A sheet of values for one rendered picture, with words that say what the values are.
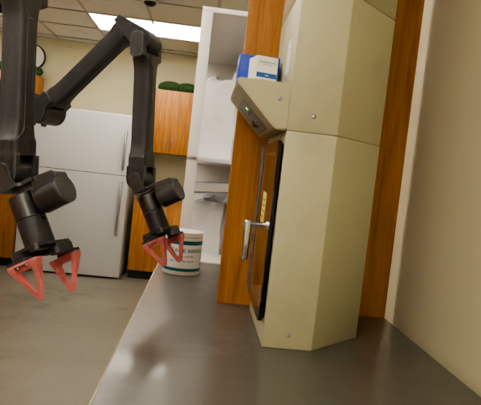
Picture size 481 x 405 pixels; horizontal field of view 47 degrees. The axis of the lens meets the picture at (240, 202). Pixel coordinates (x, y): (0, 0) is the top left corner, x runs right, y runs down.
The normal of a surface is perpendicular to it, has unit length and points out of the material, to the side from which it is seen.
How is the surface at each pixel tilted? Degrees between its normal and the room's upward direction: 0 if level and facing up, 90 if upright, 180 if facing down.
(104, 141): 90
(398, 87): 90
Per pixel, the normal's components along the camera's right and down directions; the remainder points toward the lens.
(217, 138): -0.36, 0.06
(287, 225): 0.07, 0.06
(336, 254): 0.75, 0.12
